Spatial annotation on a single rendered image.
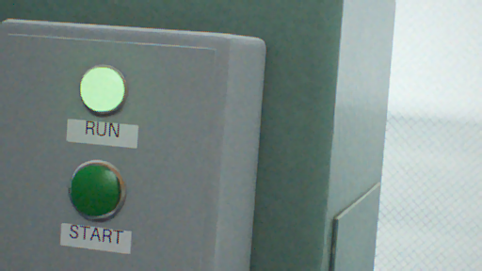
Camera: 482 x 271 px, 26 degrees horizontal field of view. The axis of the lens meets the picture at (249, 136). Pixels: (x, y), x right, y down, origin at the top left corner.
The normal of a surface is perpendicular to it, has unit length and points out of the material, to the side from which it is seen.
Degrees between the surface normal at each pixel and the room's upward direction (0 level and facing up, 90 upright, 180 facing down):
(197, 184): 90
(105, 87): 89
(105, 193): 90
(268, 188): 90
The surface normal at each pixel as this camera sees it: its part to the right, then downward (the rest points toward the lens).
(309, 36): -0.25, 0.06
